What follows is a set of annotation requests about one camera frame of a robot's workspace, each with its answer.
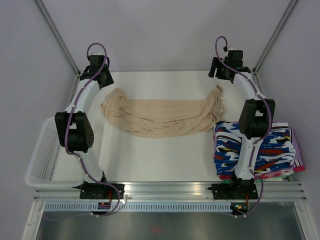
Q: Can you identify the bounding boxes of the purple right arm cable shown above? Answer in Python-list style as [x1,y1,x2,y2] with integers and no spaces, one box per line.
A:
[215,35,273,219]

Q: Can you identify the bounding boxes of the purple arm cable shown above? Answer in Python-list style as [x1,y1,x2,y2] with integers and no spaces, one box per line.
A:
[215,35,273,219]
[42,42,121,222]

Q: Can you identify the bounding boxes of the aluminium mounting rail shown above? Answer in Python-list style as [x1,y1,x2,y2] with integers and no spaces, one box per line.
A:
[33,181,307,202]

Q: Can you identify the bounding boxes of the white slotted cable duct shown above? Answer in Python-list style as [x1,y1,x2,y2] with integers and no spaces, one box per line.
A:
[44,201,232,213]

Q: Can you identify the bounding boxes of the blue patterned folded trousers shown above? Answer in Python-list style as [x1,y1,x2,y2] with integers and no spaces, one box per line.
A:
[212,120,301,180]

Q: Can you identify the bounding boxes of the white perforated plastic basket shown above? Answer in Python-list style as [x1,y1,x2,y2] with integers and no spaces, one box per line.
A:
[25,117,84,189]

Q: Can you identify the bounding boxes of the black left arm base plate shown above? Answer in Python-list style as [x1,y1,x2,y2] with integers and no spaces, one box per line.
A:
[73,182,119,200]

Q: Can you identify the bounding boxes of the folded clothes stack underneath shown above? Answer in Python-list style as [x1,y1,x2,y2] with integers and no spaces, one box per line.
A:
[212,120,306,181]

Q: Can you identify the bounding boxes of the beige trousers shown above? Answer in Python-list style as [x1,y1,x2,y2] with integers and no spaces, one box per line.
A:
[100,85,225,139]

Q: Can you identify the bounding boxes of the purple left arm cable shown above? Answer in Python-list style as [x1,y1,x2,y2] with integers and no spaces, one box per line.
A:
[42,42,121,222]

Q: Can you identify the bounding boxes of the left aluminium frame post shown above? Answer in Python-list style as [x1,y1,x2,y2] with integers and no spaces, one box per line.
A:
[33,0,81,76]

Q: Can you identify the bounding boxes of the right aluminium frame post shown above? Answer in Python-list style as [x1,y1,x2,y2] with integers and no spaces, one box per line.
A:
[252,0,299,75]

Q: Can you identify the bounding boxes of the aluminium frame post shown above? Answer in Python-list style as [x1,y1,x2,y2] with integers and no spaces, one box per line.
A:
[252,0,299,75]
[33,0,81,76]

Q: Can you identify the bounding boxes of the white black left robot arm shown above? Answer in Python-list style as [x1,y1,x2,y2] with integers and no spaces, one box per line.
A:
[54,52,114,199]

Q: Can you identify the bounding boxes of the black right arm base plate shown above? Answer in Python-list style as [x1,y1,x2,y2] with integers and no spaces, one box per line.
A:
[208,183,259,200]

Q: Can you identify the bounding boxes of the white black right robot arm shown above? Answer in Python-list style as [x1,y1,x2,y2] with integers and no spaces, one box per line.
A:
[208,46,275,180]

